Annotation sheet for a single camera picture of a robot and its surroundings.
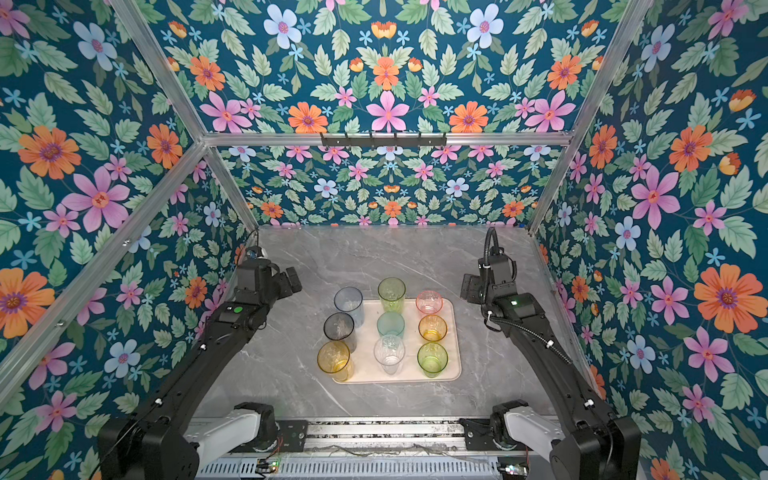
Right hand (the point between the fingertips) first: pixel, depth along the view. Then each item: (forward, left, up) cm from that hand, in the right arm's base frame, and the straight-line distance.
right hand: (480, 282), depth 80 cm
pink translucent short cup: (+4, +13, -17) cm, 22 cm away
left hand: (+3, +54, +3) cm, 54 cm away
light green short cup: (-14, +13, -18) cm, 26 cm away
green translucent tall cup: (+5, +25, -12) cm, 28 cm away
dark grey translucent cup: (-7, +40, -13) cm, 42 cm away
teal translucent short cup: (-3, +25, -18) cm, 31 cm away
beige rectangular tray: (-12, +20, -15) cm, 28 cm away
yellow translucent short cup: (-6, +12, -16) cm, 21 cm away
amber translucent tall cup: (-14, +41, -17) cm, 47 cm away
